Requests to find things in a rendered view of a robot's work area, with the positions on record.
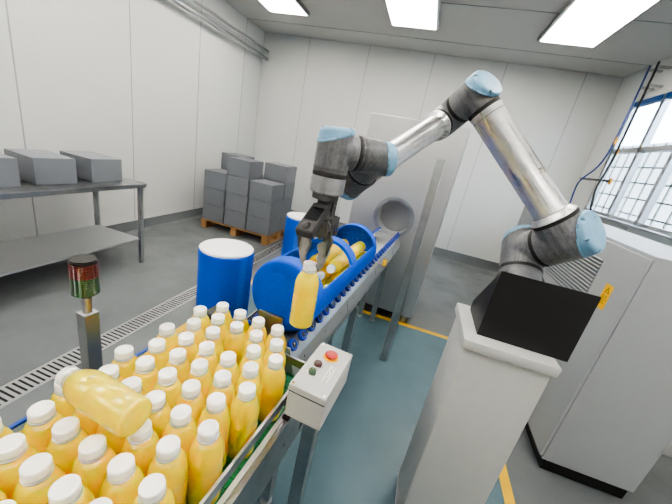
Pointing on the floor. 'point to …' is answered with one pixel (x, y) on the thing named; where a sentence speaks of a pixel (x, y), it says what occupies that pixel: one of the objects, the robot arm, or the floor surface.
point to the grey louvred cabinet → (611, 369)
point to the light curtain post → (413, 255)
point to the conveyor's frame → (262, 463)
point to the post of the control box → (302, 464)
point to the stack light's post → (89, 340)
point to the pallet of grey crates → (248, 196)
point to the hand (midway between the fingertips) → (310, 264)
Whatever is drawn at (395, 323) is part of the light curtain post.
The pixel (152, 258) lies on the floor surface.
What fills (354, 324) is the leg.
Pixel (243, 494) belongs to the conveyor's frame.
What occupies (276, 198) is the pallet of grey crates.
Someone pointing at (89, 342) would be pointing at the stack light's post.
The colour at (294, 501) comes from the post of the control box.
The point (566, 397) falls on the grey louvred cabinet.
